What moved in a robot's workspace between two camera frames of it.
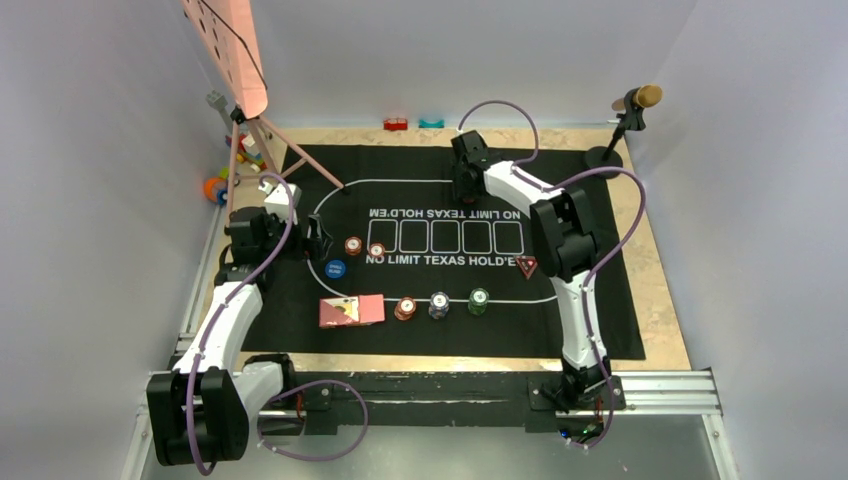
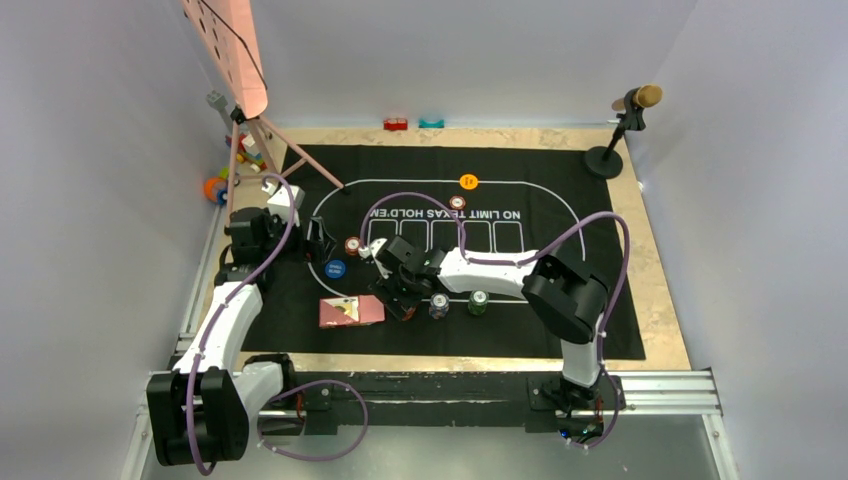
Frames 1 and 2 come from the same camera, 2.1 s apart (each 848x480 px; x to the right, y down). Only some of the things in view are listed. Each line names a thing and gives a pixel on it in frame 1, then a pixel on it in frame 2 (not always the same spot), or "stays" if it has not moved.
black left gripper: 316,243 stays
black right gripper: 460,189 -> 386,288
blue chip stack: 439,304 stays
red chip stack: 405,308 stays
